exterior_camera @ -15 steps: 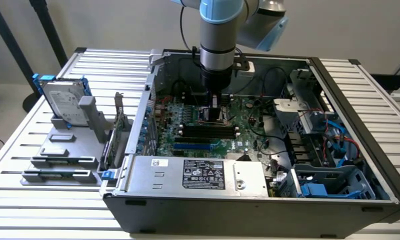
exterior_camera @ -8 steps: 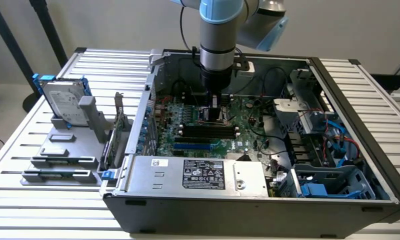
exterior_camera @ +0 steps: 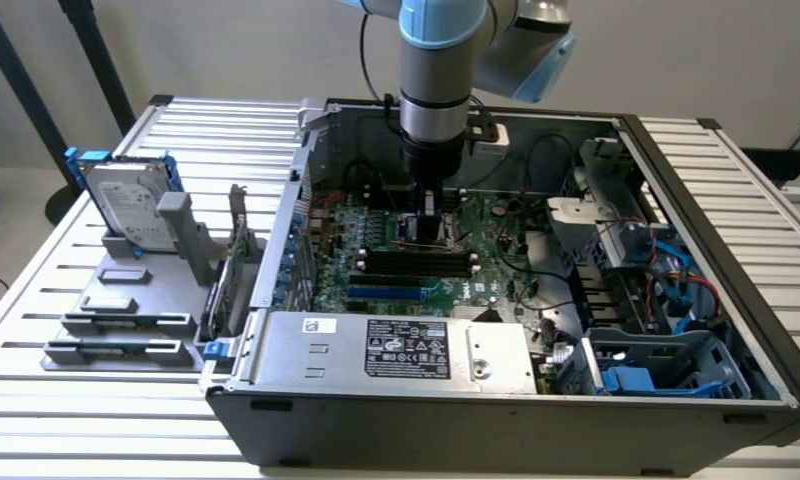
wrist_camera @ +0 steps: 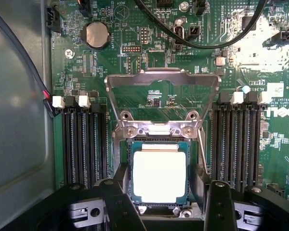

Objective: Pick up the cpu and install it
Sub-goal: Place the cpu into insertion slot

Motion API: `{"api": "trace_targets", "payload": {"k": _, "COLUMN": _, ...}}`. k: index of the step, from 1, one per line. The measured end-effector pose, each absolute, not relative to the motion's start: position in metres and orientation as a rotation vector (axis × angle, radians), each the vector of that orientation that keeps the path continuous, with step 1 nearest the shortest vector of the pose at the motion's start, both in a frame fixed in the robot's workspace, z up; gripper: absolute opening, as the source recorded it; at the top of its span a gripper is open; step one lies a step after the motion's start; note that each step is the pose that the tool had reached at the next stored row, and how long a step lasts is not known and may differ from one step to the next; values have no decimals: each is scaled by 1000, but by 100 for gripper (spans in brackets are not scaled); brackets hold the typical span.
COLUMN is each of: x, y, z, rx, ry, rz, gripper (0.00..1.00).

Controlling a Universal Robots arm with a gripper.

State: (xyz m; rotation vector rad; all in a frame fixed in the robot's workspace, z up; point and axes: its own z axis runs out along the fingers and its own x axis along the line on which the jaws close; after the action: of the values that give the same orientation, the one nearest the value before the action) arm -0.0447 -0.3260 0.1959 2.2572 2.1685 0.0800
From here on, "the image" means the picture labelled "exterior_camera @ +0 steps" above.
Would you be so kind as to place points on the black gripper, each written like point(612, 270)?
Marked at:
point(429, 160)

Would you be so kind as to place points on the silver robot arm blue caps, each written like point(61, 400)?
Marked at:
point(433, 60)

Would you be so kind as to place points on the CPU socket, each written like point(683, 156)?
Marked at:
point(406, 227)

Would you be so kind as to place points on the green motherboard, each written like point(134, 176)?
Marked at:
point(373, 225)

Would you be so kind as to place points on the black RAM slot bank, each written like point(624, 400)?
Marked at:
point(416, 262)

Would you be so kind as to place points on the black expansion slot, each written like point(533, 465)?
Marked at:
point(386, 281)

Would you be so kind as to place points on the grey metal disk bay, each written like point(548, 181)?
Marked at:
point(593, 220)

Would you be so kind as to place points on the blue expansion slot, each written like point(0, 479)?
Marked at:
point(382, 293)

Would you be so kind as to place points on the green graphics card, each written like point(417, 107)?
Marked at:
point(240, 250)

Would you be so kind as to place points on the silver power supply unit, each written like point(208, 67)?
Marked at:
point(346, 350)

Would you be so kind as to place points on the grey parts rack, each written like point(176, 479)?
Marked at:
point(173, 280)

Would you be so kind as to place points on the hard disk in blue carrier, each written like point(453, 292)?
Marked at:
point(129, 200)

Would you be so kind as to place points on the blue case latch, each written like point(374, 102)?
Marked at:
point(216, 349)

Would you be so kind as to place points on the blue grey disk bay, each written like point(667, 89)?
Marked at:
point(667, 360)

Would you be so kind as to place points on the black open PC case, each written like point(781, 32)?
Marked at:
point(480, 435)

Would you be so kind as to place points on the black stand pole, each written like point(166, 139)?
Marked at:
point(19, 80)

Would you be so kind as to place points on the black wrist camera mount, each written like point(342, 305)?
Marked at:
point(486, 132)

